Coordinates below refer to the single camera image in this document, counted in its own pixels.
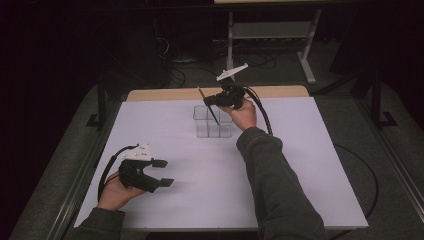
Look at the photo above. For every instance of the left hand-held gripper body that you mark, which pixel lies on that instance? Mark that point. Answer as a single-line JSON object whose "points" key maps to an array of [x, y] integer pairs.
{"points": [[133, 173]]}

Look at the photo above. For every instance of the white table cover sheet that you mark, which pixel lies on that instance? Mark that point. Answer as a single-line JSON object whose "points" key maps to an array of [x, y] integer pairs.
{"points": [[186, 200]]}

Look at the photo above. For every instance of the metal stand frame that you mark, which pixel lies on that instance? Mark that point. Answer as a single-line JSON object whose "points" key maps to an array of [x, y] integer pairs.
{"points": [[266, 30]]}

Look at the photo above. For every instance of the grey metal edge rail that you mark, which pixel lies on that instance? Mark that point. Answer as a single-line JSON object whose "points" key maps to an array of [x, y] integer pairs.
{"points": [[71, 203], [400, 173]]}

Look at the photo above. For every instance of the clear acrylic organizer box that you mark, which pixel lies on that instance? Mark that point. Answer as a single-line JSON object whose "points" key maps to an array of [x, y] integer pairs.
{"points": [[203, 128]]}

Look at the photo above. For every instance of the person's right hand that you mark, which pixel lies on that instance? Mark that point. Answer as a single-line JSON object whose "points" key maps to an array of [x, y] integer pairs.
{"points": [[245, 116]]}

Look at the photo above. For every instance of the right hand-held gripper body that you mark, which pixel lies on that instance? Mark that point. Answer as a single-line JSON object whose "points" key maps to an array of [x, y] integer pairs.
{"points": [[233, 95]]}

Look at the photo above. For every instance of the person's left hand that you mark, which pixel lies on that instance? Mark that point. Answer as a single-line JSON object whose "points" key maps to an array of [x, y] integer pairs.
{"points": [[115, 196]]}

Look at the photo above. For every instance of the black metal stand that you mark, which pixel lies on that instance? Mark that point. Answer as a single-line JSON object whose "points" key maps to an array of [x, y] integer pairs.
{"points": [[101, 100], [376, 100]]}

